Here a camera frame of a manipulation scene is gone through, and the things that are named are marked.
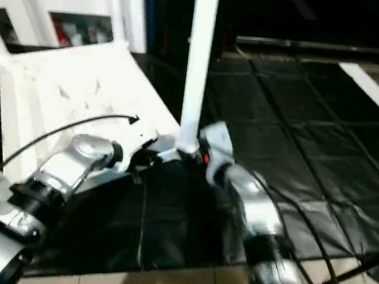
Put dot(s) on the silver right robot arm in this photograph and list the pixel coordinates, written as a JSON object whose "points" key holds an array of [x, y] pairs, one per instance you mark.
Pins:
{"points": [[257, 210]]}

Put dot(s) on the red bottle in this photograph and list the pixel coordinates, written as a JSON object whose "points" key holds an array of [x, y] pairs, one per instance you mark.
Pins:
{"points": [[58, 33]]}

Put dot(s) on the black work mat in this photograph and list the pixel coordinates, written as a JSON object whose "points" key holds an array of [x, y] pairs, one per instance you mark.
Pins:
{"points": [[299, 126]]}

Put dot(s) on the white plastic table top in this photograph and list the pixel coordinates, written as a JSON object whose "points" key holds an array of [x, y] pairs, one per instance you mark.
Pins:
{"points": [[66, 88]]}

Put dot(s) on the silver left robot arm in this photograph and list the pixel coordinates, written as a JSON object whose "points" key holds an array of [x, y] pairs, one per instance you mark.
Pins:
{"points": [[64, 169]]}

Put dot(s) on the black stand foot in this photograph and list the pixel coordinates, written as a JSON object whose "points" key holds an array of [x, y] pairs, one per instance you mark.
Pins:
{"points": [[362, 269]]}

